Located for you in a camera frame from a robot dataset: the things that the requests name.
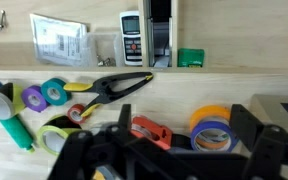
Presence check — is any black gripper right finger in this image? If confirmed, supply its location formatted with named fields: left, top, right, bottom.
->
left=230, top=103, right=288, bottom=180

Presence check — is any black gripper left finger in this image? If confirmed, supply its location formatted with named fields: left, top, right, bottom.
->
left=47, top=103, right=142, bottom=180

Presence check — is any small red tape roll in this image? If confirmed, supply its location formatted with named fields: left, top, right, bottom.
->
left=66, top=103, right=88, bottom=126

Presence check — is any large yellow black tape roll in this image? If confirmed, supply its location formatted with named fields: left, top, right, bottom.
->
left=35, top=114, right=83, bottom=157

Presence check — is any blue tape roll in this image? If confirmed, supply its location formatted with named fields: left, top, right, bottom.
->
left=190, top=120, right=240, bottom=153

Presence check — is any orange tape roll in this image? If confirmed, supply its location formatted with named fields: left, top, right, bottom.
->
left=189, top=105, right=232, bottom=133

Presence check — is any teal tape roll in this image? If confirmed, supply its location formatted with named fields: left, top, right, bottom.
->
left=40, top=77, right=72, bottom=107

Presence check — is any purple tape roll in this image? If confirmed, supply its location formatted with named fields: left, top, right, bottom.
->
left=20, top=84, right=50, bottom=113

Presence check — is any empty wooden drawer white front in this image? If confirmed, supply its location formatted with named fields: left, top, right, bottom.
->
left=171, top=0, right=288, bottom=75

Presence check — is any wooden drawer with supplies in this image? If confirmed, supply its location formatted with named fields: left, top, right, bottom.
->
left=0, top=0, right=151, bottom=73

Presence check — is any black yellow spring clamp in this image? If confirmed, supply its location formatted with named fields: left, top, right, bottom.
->
left=63, top=71, right=154, bottom=118

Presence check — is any clear plastic box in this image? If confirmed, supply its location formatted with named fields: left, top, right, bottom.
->
left=80, top=31, right=125, bottom=68

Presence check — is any silver plastic bag with label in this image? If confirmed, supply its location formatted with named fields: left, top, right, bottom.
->
left=29, top=13, right=89, bottom=67

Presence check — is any small green box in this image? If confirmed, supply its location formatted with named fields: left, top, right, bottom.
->
left=177, top=47, right=206, bottom=68

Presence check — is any white remote control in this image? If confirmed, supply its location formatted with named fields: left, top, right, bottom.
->
left=119, top=10, right=144, bottom=67

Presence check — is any grey duct tape roll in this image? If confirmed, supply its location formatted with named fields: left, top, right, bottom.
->
left=95, top=164, right=122, bottom=180

